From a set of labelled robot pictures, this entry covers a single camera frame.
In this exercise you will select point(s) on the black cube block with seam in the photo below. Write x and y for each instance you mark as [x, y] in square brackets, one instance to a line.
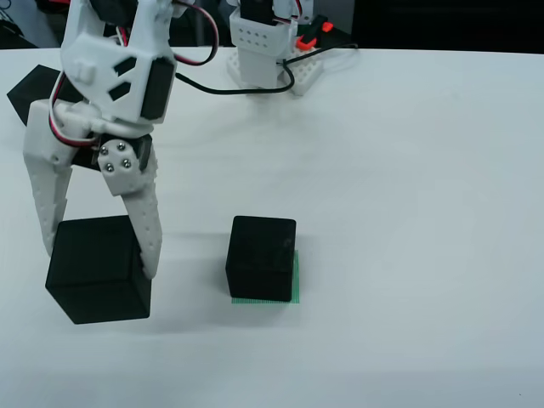
[34, 87]

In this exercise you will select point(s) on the green square marker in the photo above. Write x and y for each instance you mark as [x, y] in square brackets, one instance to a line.
[296, 280]

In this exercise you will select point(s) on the orange and black clamp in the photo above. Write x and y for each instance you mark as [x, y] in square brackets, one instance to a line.
[312, 36]

